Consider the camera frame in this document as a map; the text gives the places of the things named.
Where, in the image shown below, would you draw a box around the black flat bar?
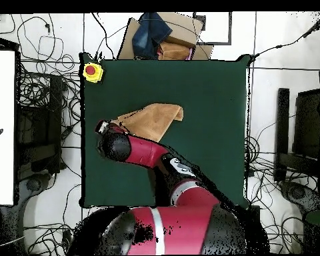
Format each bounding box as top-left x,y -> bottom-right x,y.
273,87 -> 290,183

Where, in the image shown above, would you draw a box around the brown cardboard box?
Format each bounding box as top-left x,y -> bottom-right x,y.
117,11 -> 214,61

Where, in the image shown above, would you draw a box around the tangle of black cables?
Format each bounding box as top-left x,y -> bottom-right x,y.
242,135 -> 320,255

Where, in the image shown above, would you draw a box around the black rectangular frame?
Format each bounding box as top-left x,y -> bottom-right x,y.
193,11 -> 233,45

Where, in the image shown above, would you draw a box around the black stand leg with knob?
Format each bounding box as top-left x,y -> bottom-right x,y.
279,180 -> 320,214
5,173 -> 53,241

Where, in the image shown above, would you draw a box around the folded tan towel in box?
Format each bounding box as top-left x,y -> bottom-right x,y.
157,41 -> 191,61

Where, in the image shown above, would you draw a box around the black box stand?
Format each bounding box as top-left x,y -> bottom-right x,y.
291,89 -> 320,177

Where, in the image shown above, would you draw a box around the blue denim jeans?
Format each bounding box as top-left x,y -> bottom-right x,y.
131,11 -> 173,60

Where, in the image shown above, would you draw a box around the yellow red emergency stop button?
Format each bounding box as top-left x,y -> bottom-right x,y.
82,62 -> 104,83

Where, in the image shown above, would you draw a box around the dark green tablecloth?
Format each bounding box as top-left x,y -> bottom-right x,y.
79,52 -> 253,210

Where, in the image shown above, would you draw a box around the tan terry towel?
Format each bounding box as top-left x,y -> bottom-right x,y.
110,103 -> 185,143

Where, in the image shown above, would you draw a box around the black equipment stand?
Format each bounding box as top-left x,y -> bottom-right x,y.
17,75 -> 63,179

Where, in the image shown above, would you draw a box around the white rectangular board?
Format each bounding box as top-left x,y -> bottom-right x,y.
0,50 -> 16,205

